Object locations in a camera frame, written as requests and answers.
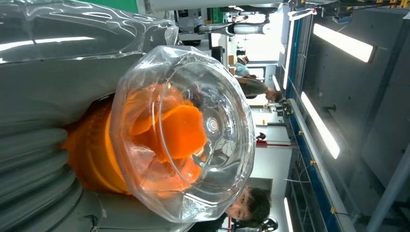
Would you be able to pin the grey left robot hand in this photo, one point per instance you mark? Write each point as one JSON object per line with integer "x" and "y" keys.
{"x": 64, "y": 73}

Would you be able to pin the orange bottle with clear cap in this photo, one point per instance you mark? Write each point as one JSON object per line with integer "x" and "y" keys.
{"x": 182, "y": 131}

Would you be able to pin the long ceiling light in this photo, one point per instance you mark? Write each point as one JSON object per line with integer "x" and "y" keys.
{"x": 320, "y": 125}
{"x": 342, "y": 41}

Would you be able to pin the person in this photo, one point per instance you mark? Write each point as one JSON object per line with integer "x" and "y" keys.
{"x": 241, "y": 68}
{"x": 256, "y": 88}
{"x": 250, "y": 206}

